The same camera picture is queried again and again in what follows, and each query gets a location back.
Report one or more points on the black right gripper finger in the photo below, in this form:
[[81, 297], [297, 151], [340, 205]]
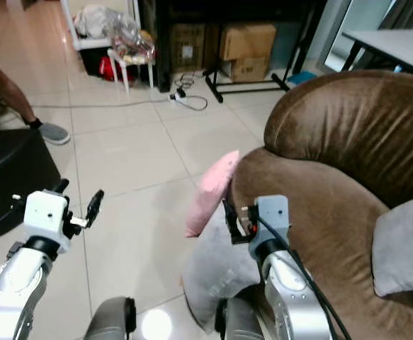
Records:
[[229, 218]]

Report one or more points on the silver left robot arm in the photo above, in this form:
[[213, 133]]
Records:
[[18, 287]]

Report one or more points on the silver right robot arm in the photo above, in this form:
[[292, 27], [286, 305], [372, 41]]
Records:
[[295, 297]]

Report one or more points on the pink pillow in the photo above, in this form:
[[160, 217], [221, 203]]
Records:
[[210, 195]]

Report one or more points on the grey pillow with stitched print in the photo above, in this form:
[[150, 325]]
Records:
[[220, 273]]

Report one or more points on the brown fabric sofa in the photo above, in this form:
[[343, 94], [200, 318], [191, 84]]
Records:
[[348, 134]]

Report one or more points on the plain grey pillow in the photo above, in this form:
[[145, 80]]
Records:
[[404, 244]]

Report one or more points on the black leather ottoman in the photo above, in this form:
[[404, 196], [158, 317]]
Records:
[[15, 170]]

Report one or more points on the grey slip-on shoe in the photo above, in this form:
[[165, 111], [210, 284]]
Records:
[[54, 132]]

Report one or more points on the grey right robot leg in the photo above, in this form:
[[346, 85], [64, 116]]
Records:
[[241, 322]]

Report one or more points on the person's bare leg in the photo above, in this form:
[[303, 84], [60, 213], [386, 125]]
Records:
[[8, 85]]

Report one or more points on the red bag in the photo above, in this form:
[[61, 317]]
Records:
[[107, 69]]

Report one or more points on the white stool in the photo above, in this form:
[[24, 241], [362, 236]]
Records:
[[125, 67]]

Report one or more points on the small light cardboard box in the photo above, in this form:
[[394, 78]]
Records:
[[249, 69]]

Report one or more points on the blue flat box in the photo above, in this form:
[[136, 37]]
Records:
[[302, 77]]

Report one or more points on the clear plastic bag with items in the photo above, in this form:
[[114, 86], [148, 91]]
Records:
[[135, 44]]

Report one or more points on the white shelf unit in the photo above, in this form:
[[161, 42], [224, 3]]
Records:
[[71, 25]]

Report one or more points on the beige cloth bundle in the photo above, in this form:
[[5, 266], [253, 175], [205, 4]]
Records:
[[96, 20]]

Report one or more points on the dark brown cardboard box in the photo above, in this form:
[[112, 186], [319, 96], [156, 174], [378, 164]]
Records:
[[188, 46]]

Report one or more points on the large light cardboard box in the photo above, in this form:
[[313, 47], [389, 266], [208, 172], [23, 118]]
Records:
[[247, 41]]

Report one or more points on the grey table with black legs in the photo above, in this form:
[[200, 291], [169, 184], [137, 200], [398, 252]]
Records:
[[394, 46]]

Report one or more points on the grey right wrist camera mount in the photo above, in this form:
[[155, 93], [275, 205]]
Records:
[[273, 216]]

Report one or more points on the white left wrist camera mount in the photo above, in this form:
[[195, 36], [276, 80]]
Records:
[[45, 212]]

